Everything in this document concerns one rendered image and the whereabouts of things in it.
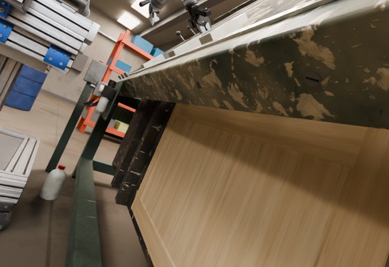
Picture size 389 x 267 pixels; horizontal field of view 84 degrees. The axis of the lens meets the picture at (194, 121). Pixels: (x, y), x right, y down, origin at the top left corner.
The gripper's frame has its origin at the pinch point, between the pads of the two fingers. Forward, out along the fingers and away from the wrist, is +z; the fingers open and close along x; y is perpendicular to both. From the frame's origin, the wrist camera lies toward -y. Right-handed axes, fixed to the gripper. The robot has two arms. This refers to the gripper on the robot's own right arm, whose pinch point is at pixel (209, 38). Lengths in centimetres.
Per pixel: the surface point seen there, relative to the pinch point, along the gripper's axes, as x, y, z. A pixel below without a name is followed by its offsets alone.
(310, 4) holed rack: 42, -90, -3
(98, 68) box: 51, 81, -18
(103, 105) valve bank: 65, 21, 4
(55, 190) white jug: 115, 39, 33
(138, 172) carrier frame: 71, 6, 42
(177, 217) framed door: 68, -48, 40
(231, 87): 50, -78, 4
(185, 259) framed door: 73, -59, 43
